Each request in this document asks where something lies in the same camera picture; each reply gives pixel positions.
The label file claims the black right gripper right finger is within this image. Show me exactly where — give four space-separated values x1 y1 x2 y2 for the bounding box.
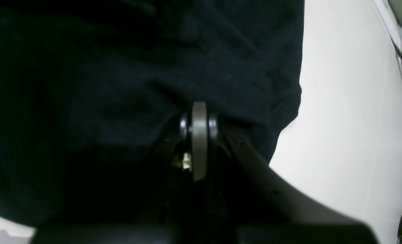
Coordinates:
208 113 377 244

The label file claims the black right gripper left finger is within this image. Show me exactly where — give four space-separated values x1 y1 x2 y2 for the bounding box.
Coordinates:
133 114 192 224

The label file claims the black T-shirt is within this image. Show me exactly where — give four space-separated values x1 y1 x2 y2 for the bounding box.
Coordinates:
0 0 305 227

